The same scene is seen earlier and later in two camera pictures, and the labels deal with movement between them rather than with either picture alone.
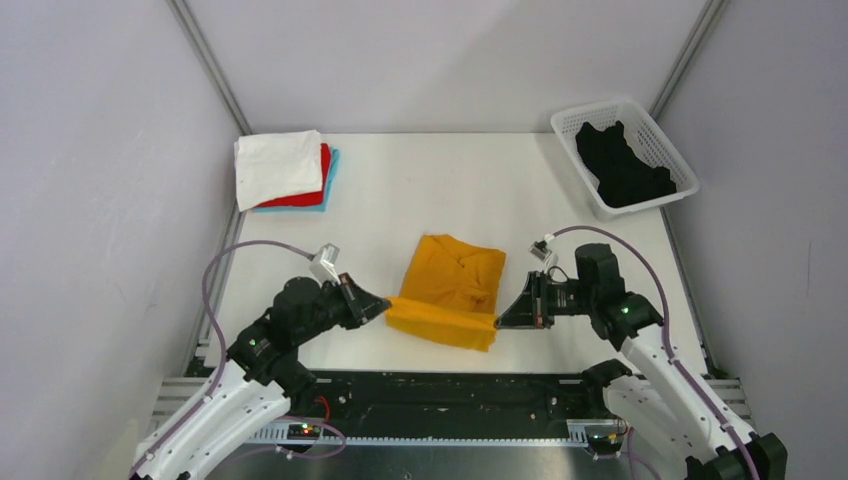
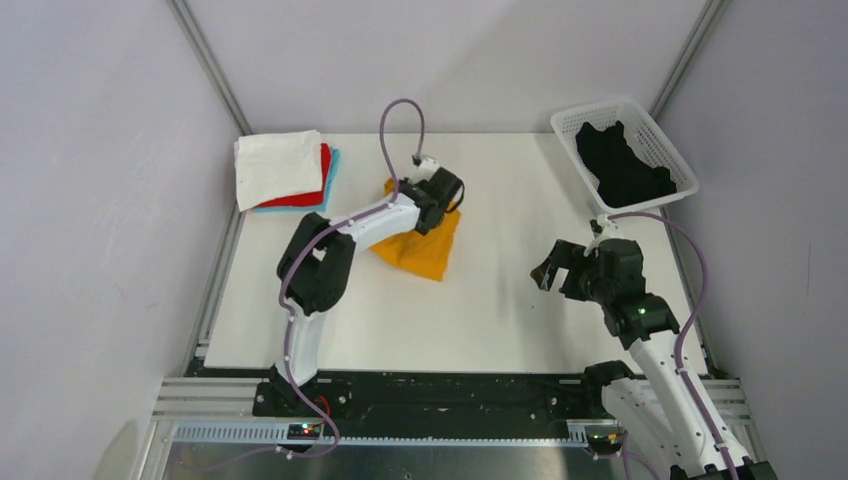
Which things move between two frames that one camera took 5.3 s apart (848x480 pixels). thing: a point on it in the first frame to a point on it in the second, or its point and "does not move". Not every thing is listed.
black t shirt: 625,176 does not move
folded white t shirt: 277,165 does not move
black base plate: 457,397 does not move
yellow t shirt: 450,291 to 426,255
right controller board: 605,445 does not move
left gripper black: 363,306 to 412,182
